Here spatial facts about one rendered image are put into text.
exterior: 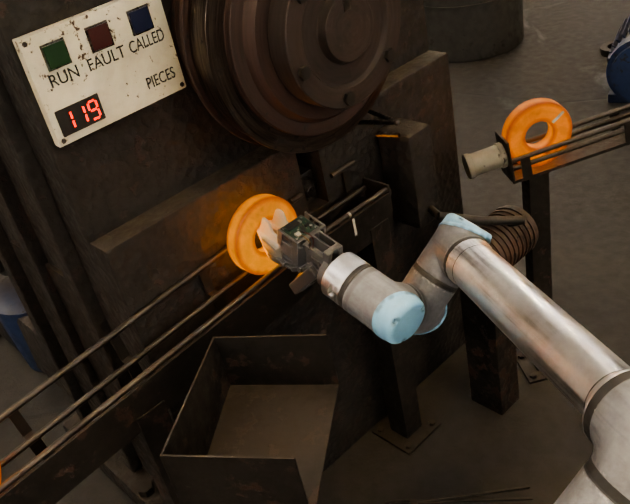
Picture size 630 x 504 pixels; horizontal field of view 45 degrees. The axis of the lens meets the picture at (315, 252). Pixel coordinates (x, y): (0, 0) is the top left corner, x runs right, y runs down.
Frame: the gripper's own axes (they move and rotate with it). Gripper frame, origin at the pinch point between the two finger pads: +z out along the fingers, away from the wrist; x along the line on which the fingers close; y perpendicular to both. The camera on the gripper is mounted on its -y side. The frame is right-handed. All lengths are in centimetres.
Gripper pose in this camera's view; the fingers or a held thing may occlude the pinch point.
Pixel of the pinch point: (261, 226)
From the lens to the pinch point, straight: 147.3
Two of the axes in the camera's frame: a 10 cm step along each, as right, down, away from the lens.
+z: -7.0, -5.0, 5.0
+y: 0.1, -7.1, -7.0
